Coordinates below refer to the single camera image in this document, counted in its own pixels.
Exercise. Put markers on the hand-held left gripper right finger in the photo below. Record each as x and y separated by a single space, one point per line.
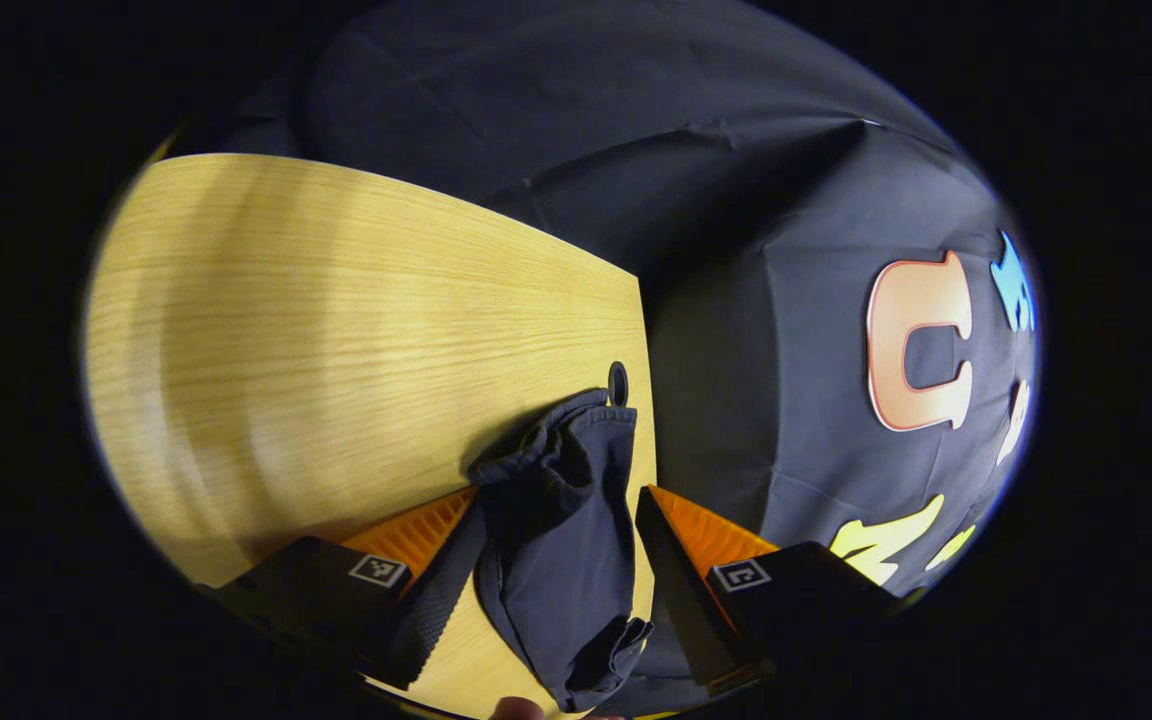
676 600

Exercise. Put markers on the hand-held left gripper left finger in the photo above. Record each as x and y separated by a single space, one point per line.
431 610

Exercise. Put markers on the black jeans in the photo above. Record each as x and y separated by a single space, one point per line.
561 540

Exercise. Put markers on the black backdrop cloth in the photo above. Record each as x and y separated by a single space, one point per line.
736 200

